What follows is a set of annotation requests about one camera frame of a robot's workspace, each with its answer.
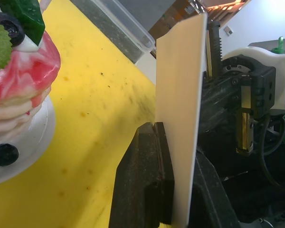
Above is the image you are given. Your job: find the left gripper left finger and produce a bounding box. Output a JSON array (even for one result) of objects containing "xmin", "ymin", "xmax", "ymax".
[{"xmin": 108, "ymin": 122, "xmax": 175, "ymax": 228}]

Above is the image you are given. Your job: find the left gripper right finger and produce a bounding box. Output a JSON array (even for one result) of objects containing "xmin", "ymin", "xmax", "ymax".
[{"xmin": 189, "ymin": 147, "xmax": 242, "ymax": 228}]

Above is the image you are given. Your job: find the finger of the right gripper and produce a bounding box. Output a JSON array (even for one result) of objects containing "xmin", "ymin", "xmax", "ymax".
[{"xmin": 208, "ymin": 20, "xmax": 224, "ymax": 79}]

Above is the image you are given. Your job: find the white matchbox with black strip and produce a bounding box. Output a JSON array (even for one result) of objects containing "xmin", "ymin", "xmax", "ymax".
[{"xmin": 155, "ymin": 12, "xmax": 209, "ymax": 227}]

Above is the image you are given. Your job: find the white round cake plate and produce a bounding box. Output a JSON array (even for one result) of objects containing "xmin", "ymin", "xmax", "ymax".
[{"xmin": 0, "ymin": 95, "xmax": 57, "ymax": 189}]

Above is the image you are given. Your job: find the pink toy layer cake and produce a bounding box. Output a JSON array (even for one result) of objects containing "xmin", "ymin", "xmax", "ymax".
[{"xmin": 0, "ymin": 0, "xmax": 62, "ymax": 146}]

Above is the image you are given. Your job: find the brown cardboard box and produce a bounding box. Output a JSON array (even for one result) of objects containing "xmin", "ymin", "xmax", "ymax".
[{"xmin": 148, "ymin": 0, "xmax": 249, "ymax": 37}]

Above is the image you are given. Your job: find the clear plastic container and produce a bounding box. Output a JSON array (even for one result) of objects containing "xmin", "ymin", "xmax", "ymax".
[{"xmin": 70, "ymin": 0, "xmax": 156, "ymax": 65}]

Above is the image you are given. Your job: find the yellow foam mat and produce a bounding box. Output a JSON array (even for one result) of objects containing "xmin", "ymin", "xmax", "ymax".
[{"xmin": 0, "ymin": 0, "xmax": 158, "ymax": 228}]

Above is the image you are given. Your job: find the dark toy blueberry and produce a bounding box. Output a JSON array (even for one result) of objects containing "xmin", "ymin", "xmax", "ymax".
[{"xmin": 0, "ymin": 143, "xmax": 19, "ymax": 167}]

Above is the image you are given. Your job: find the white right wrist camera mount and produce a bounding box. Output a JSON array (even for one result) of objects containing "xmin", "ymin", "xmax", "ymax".
[{"xmin": 221, "ymin": 46, "xmax": 285, "ymax": 113}]

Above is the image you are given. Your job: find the green wrist cable tie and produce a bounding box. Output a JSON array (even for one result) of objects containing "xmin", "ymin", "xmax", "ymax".
[{"xmin": 271, "ymin": 36, "xmax": 285, "ymax": 54}]

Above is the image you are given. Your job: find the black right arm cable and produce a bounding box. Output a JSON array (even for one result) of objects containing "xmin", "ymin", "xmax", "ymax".
[{"xmin": 260, "ymin": 114, "xmax": 285, "ymax": 191}]

